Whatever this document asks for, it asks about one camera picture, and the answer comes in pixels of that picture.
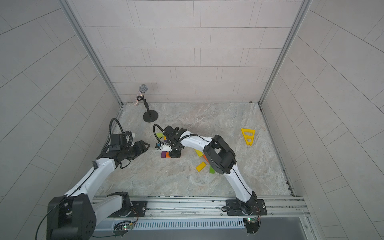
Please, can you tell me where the yellow long block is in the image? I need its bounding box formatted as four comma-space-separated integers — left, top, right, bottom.
195, 150, 204, 158

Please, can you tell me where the yellow short block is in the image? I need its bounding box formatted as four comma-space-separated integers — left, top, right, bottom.
196, 162, 207, 172

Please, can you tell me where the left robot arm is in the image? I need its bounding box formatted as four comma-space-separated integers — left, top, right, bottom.
47, 131, 150, 240

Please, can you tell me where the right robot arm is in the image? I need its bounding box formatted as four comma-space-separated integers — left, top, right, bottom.
153, 124, 261, 215

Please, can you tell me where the microphone on black stand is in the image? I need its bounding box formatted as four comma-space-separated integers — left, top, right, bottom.
135, 84, 159, 123

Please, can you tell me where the left circuit board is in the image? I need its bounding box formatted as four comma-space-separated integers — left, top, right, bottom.
113, 221, 136, 237

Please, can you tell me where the circuit board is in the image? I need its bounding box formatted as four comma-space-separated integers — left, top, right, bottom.
243, 218, 260, 235
113, 221, 136, 237

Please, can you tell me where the right circuit board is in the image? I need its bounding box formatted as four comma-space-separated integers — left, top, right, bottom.
243, 218, 260, 235

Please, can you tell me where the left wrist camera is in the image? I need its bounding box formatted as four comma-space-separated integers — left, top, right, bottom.
124, 131, 135, 142

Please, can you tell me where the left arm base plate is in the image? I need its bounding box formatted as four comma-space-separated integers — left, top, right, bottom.
109, 201, 148, 218

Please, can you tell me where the yellow triangle frame piece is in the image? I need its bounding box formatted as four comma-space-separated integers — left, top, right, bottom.
241, 129, 256, 146

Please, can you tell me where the aluminium rail frame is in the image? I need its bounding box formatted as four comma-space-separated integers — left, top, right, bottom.
93, 196, 310, 237

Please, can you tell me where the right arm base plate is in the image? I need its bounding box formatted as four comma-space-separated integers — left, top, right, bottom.
225, 199, 268, 216

